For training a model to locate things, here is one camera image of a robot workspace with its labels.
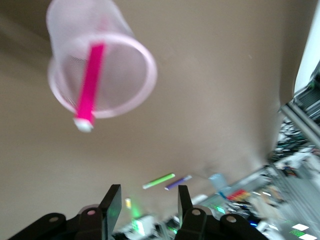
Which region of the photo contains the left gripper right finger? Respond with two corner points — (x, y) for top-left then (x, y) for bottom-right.
(174, 185), (253, 240)

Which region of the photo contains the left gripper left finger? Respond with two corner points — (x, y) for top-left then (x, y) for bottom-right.
(7, 184), (123, 240)

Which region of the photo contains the pink marker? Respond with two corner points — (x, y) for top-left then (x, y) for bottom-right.
(73, 41), (106, 133)

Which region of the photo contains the purple marker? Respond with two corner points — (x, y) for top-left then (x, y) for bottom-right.
(164, 174), (193, 191)

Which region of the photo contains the green marker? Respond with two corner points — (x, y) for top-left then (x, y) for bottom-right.
(142, 172), (176, 190)

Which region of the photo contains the blue mesh cup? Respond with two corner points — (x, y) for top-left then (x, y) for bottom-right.
(208, 173), (227, 192)

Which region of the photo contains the pink translucent plastic cup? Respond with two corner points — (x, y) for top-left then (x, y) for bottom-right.
(46, 0), (159, 120)

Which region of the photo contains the aluminium frame bar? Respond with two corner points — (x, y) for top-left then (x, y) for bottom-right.
(278, 98), (320, 132)

